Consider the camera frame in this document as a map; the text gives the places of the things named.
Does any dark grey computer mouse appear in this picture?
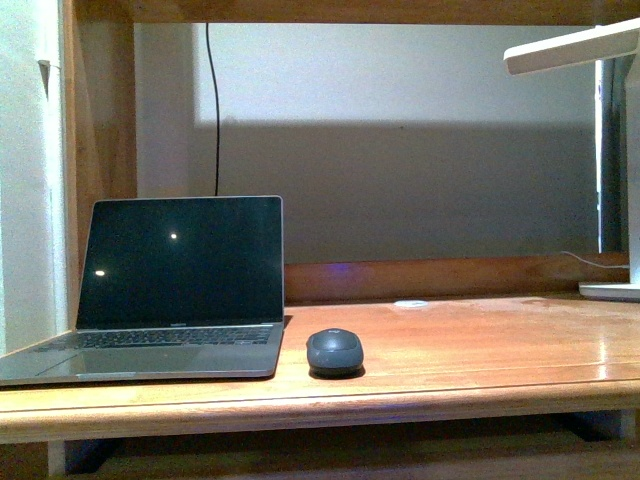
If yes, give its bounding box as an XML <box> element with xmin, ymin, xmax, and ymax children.
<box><xmin>306</xmin><ymin>328</ymin><xmax>364</xmax><ymax>378</ymax></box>

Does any wooden desk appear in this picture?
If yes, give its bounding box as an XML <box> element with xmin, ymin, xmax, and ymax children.
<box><xmin>0</xmin><ymin>0</ymin><xmax>640</xmax><ymax>477</ymax></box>

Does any white desk lamp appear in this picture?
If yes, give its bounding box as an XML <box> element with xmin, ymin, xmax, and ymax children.
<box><xmin>504</xmin><ymin>18</ymin><xmax>639</xmax><ymax>302</ymax></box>

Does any white round disc on desk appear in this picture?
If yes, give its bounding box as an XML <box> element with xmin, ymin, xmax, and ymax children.
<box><xmin>393</xmin><ymin>299</ymin><xmax>429</xmax><ymax>309</ymax></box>

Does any black hanging wall cable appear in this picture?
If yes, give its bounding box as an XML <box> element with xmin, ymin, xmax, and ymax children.
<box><xmin>204</xmin><ymin>22</ymin><xmax>222</xmax><ymax>197</ymax></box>

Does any white lamp cable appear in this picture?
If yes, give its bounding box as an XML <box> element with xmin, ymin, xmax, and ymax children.
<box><xmin>559</xmin><ymin>249</ymin><xmax>631</xmax><ymax>271</ymax></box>

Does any grey open laptop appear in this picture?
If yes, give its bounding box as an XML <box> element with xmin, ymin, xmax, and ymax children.
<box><xmin>1</xmin><ymin>196</ymin><xmax>285</xmax><ymax>386</ymax></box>

